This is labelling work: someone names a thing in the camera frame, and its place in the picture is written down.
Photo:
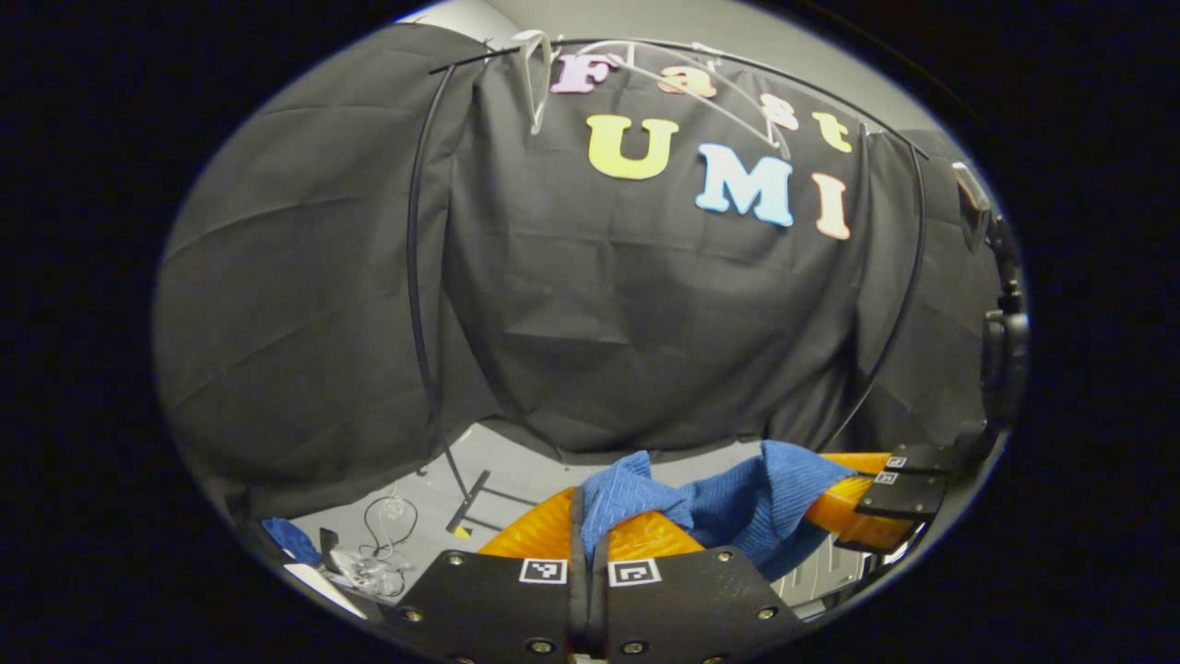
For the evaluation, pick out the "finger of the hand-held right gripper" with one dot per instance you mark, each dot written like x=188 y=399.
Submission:
x=899 y=493
x=922 y=458

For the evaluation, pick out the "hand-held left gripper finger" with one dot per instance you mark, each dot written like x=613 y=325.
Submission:
x=576 y=599
x=599 y=609

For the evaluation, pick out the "black metal clothes rack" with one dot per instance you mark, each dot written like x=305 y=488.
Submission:
x=468 y=503

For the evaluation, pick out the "white plastic hanger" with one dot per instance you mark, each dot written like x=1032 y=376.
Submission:
x=701 y=103
x=542 y=92

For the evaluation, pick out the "black backdrop cloth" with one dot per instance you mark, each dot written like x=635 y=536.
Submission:
x=599 y=323

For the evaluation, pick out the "blue cloth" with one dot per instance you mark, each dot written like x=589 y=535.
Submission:
x=293 y=539

